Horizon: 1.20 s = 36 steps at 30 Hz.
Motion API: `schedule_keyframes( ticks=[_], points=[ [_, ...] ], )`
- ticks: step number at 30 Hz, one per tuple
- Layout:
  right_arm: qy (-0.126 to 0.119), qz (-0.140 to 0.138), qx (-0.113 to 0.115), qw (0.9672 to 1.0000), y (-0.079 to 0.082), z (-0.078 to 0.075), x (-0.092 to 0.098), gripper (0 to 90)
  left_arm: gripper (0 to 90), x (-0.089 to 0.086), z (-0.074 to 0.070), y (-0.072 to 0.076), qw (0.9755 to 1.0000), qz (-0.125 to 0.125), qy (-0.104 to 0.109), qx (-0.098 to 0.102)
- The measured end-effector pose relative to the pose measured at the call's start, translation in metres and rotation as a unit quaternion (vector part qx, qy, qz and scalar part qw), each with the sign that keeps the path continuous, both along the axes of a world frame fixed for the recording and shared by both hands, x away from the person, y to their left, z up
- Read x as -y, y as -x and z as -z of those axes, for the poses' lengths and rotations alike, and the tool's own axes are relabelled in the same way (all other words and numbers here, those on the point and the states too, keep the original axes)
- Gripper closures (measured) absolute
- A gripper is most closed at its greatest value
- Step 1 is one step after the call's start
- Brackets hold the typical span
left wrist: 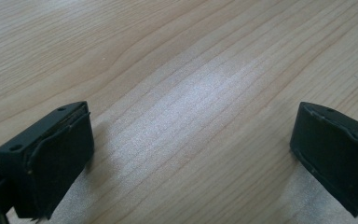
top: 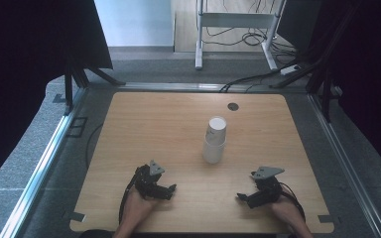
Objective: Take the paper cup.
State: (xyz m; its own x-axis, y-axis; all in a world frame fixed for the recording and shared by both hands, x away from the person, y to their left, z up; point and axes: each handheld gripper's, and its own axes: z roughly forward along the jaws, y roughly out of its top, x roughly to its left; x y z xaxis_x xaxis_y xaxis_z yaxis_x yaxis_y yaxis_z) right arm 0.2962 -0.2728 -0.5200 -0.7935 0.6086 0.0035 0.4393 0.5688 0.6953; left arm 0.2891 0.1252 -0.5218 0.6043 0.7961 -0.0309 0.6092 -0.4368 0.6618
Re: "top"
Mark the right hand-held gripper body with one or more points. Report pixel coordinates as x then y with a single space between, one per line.
267 191

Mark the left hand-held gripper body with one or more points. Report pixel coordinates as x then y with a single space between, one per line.
145 180

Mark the person's right hand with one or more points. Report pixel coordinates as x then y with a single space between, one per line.
286 211

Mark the person's left hand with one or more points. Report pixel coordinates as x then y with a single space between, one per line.
135 206

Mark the black tripod stand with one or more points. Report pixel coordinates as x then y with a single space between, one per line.
76 79

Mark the white power strip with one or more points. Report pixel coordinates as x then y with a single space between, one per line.
289 69

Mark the black metal stand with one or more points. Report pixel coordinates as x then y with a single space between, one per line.
324 66

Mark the dark curtain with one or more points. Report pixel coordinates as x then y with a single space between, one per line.
23 66
370 66

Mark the white metal stand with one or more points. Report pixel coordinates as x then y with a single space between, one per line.
231 20

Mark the aluminium rail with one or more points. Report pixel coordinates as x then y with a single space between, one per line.
178 87
347 168
39 168

